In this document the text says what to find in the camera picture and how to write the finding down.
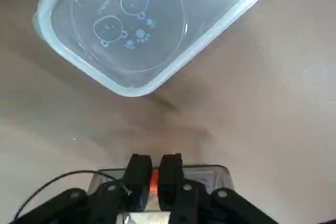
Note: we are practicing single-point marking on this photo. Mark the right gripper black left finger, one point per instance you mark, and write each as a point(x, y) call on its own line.
point(136, 182)

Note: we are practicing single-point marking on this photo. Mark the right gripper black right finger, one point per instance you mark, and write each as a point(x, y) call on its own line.
point(170, 182)

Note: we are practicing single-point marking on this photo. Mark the translucent container lid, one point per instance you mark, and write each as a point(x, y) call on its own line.
point(157, 51)

